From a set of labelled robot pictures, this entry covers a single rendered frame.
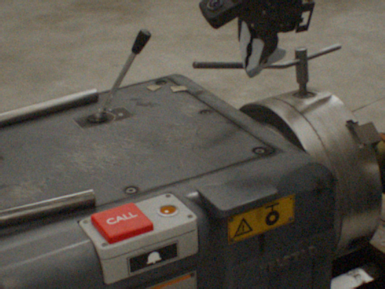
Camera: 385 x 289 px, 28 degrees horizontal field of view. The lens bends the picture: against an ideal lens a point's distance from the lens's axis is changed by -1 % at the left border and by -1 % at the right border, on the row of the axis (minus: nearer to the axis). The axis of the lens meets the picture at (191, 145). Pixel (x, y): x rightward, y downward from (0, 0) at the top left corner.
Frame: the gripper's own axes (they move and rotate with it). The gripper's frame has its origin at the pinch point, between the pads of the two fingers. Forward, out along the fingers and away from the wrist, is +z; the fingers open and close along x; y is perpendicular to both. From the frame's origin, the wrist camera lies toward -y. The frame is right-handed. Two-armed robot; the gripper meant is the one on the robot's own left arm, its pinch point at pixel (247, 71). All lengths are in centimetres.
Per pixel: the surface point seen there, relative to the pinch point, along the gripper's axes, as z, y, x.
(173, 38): 245, 173, 302
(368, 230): 22.3, 15.8, -22.0
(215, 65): -2.0, -5.7, 1.0
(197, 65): -3.0, -9.1, 0.7
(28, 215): 0.7, -41.6, -14.9
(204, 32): 245, 198, 301
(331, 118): 7.8, 13.4, -7.9
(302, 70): 4.5, 13.1, 1.4
